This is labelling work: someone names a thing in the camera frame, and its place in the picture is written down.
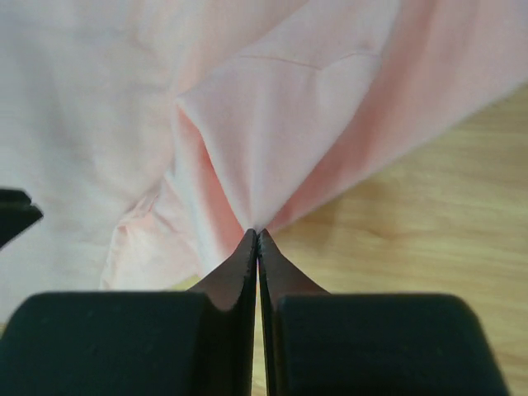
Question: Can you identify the salmon pink t-shirt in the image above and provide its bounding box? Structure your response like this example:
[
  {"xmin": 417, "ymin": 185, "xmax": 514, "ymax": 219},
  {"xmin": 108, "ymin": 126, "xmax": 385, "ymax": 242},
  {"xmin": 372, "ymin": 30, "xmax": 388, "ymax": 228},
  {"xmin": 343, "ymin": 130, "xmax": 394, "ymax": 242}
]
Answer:
[{"xmin": 1, "ymin": 1, "xmax": 527, "ymax": 307}]

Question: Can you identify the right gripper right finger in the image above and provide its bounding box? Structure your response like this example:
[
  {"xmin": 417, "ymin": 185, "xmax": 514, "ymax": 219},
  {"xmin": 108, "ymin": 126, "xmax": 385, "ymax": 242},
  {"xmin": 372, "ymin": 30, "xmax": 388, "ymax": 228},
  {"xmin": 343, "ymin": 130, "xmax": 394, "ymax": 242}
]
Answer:
[{"xmin": 258, "ymin": 232, "xmax": 509, "ymax": 395}]

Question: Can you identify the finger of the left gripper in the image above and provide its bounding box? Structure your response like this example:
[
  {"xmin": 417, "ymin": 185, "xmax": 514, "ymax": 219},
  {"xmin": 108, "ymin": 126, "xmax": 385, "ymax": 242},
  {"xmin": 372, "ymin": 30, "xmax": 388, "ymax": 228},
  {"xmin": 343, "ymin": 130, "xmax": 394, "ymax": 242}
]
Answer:
[{"xmin": 0, "ymin": 189, "xmax": 43, "ymax": 248}]

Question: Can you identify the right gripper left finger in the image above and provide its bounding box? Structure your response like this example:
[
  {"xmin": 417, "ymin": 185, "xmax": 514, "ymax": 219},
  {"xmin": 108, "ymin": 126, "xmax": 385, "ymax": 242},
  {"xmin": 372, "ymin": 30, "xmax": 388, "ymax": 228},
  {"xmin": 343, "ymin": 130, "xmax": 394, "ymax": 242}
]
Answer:
[{"xmin": 1, "ymin": 230, "xmax": 257, "ymax": 395}]

